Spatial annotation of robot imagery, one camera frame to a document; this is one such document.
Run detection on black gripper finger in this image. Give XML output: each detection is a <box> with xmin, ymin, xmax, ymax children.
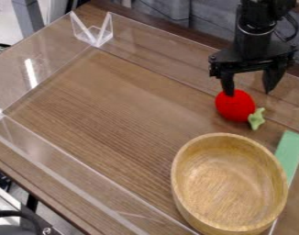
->
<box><xmin>262</xmin><ymin>62</ymin><xmax>287</xmax><ymax>94</ymax></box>
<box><xmin>220</xmin><ymin>72</ymin><xmax>234</xmax><ymax>96</ymax></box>

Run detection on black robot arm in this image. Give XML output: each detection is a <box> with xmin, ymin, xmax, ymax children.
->
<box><xmin>208</xmin><ymin>0</ymin><xmax>299</xmax><ymax>96</ymax></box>

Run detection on black cable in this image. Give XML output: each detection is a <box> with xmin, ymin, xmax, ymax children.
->
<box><xmin>0</xmin><ymin>209</ymin><xmax>39</xmax><ymax>235</ymax></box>

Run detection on wooden bowl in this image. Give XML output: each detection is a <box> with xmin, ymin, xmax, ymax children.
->
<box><xmin>171</xmin><ymin>133</ymin><xmax>288</xmax><ymax>235</ymax></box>

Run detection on green tape strip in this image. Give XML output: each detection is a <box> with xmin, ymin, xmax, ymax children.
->
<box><xmin>275</xmin><ymin>130</ymin><xmax>299</xmax><ymax>185</ymax></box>

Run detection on black metal bracket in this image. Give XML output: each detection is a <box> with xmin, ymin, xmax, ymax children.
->
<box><xmin>20</xmin><ymin>205</ymin><xmax>64</xmax><ymax>235</ymax></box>

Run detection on clear acrylic enclosure wall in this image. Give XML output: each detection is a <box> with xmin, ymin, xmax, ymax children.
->
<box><xmin>0</xmin><ymin>8</ymin><xmax>299</xmax><ymax>235</ymax></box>

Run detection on red plush fruit green stem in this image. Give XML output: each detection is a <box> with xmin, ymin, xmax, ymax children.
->
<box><xmin>215</xmin><ymin>89</ymin><xmax>266</xmax><ymax>130</ymax></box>

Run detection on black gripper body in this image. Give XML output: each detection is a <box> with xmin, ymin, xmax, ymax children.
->
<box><xmin>208</xmin><ymin>41</ymin><xmax>298</xmax><ymax>78</ymax></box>

